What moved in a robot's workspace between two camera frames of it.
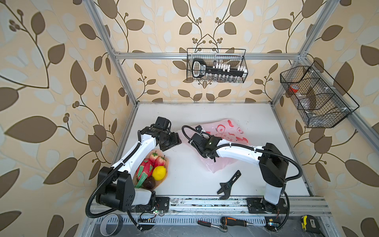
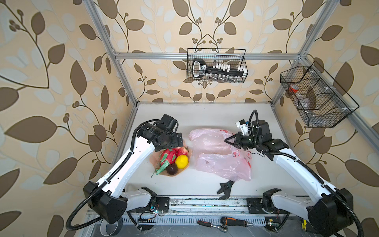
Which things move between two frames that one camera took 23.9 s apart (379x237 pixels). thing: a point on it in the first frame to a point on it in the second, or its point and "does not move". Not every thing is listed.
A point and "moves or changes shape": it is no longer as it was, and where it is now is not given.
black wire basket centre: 216,65 does not move
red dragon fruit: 144,170 to 168,156
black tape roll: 111,224 does not move
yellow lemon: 159,173 to 181,161
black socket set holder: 217,71 does not move
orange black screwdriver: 231,221 does not move
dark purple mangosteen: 149,182 to 172,169
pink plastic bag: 227,129 moves or changes shape
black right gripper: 211,138 to 238,140
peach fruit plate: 161,153 to 155,159
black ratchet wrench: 222,228 does not move
